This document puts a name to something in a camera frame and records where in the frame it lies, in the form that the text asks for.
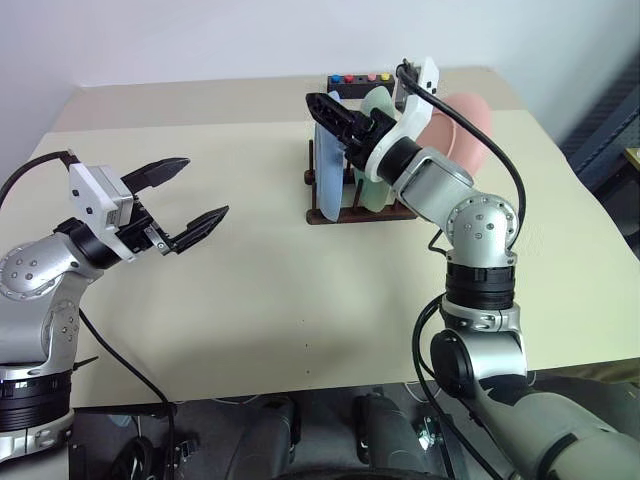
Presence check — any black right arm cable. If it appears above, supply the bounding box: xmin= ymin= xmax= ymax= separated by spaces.
xmin=397 ymin=59 xmax=526 ymax=480

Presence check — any green plastic plate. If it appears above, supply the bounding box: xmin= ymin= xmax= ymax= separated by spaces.
xmin=360 ymin=85 xmax=396 ymax=212

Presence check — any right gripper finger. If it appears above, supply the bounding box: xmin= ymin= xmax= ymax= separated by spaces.
xmin=304 ymin=91 xmax=370 ymax=130
xmin=308 ymin=104 xmax=362 ymax=152

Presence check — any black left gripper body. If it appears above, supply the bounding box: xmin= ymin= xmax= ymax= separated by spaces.
xmin=117 ymin=197 xmax=176 ymax=256

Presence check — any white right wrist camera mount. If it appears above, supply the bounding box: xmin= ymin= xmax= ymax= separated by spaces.
xmin=364 ymin=56 xmax=441 ymax=181

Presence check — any white floor cable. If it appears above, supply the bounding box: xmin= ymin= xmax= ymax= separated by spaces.
xmin=403 ymin=382 xmax=441 ymax=402

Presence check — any dark striped fabric object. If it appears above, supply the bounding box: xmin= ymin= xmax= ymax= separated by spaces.
xmin=559 ymin=64 xmax=640 ymax=236

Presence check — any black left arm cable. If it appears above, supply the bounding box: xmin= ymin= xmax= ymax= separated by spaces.
xmin=0 ymin=149 xmax=177 ymax=480

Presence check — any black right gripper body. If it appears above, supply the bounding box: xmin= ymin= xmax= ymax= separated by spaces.
xmin=342 ymin=107 xmax=398 ymax=170

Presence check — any beige table mat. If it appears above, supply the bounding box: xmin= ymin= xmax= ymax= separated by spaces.
xmin=0 ymin=107 xmax=640 ymax=406

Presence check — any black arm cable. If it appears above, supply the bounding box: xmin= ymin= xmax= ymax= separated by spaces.
xmin=0 ymin=149 xmax=177 ymax=480
xmin=397 ymin=59 xmax=526 ymax=480

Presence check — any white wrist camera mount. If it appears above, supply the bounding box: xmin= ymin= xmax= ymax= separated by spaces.
xmin=364 ymin=56 xmax=441 ymax=181
xmin=68 ymin=162 xmax=139 ymax=261

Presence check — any black button box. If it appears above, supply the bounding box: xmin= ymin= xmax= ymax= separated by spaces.
xmin=327 ymin=73 xmax=401 ymax=101

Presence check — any black metal base bracket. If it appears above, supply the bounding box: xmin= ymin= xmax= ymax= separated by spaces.
xmin=417 ymin=414 xmax=471 ymax=480

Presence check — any brown wooden dish rack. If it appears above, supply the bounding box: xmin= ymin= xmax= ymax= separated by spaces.
xmin=303 ymin=137 xmax=419 ymax=225

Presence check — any blue plastic plate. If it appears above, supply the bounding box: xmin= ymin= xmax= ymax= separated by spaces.
xmin=313 ymin=119 xmax=347 ymax=223

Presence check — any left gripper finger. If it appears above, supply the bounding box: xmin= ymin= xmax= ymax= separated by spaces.
xmin=121 ymin=157 xmax=192 ymax=195
xmin=169 ymin=205 xmax=231 ymax=256

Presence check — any pink plastic plate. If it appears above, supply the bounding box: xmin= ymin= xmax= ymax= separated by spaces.
xmin=417 ymin=93 xmax=492 ymax=176

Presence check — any dark rounded shape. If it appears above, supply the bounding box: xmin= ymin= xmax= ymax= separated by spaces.
xmin=353 ymin=392 xmax=426 ymax=480

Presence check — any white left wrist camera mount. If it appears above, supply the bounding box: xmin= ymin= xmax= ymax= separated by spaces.
xmin=68 ymin=162 xmax=139 ymax=261

